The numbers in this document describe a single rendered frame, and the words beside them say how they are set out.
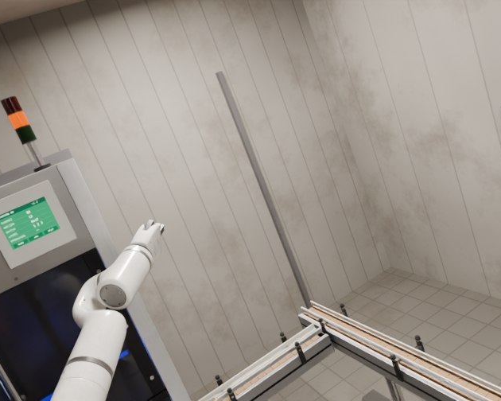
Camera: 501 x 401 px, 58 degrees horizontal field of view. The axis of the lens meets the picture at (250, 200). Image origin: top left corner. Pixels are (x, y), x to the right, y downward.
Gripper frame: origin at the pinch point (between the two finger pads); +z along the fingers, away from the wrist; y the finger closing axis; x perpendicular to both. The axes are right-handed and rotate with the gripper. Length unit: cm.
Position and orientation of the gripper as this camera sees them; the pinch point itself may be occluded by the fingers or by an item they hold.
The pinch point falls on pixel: (157, 229)
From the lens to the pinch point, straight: 132.5
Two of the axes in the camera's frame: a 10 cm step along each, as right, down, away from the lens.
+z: 1.3, -4.1, 9.0
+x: -9.9, -0.9, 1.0
